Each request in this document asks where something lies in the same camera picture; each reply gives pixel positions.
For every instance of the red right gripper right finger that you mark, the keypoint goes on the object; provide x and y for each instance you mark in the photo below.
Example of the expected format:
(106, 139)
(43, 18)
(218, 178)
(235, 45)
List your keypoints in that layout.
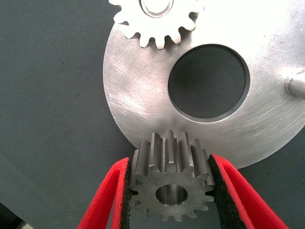
(240, 205)

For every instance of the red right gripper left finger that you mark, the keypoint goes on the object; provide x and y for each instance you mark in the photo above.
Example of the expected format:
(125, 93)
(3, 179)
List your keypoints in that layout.
(104, 205)

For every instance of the round metal carrier plate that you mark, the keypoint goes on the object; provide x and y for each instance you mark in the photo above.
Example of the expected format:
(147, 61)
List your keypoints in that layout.
(143, 95)

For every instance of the dark grey table cloth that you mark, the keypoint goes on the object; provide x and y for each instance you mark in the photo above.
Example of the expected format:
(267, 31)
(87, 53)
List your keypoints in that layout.
(47, 95)

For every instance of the small steel planetary gear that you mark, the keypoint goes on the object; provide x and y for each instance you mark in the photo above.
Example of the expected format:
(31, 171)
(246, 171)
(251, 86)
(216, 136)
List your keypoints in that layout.
(157, 28)
(171, 157)

